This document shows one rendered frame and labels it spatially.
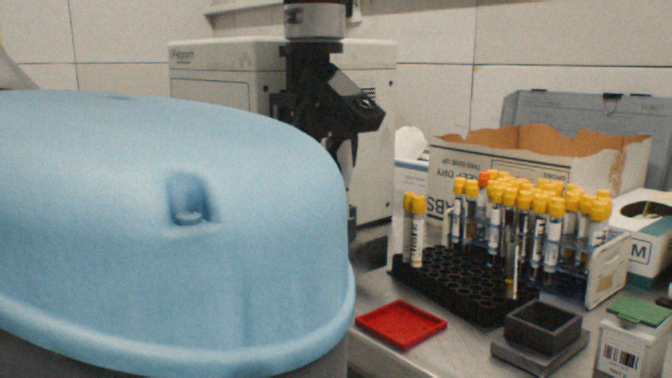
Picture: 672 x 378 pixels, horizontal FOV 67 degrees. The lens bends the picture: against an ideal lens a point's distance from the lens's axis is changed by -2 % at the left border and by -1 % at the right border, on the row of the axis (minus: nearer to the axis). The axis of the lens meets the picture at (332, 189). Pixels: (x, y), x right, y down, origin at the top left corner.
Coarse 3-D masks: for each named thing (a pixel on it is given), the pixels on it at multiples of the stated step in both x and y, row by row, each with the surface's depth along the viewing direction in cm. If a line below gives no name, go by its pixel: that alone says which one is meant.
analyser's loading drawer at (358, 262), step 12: (348, 228) 66; (348, 240) 67; (372, 240) 61; (384, 240) 63; (348, 252) 59; (360, 252) 60; (372, 252) 62; (384, 252) 63; (360, 264) 61; (372, 264) 62; (384, 264) 64
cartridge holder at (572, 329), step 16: (528, 304) 50; (544, 304) 51; (512, 320) 48; (528, 320) 51; (544, 320) 51; (560, 320) 49; (576, 320) 47; (512, 336) 48; (528, 336) 47; (544, 336) 45; (560, 336) 45; (576, 336) 48; (496, 352) 48; (512, 352) 46; (528, 352) 46; (544, 352) 46; (560, 352) 46; (528, 368) 45; (544, 368) 44
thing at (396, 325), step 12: (396, 300) 57; (372, 312) 55; (384, 312) 56; (396, 312) 56; (408, 312) 56; (420, 312) 55; (360, 324) 53; (372, 324) 53; (384, 324) 53; (396, 324) 53; (408, 324) 53; (420, 324) 53; (432, 324) 53; (444, 324) 52; (384, 336) 50; (396, 336) 51; (408, 336) 51; (420, 336) 50; (408, 348) 49
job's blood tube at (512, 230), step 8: (512, 224) 53; (512, 232) 52; (512, 240) 52; (512, 248) 52; (504, 256) 53; (512, 256) 53; (504, 264) 54; (512, 264) 53; (504, 272) 54; (512, 272) 53; (504, 280) 54; (512, 280) 53; (504, 288) 54; (512, 288) 54; (504, 296) 54; (512, 296) 54
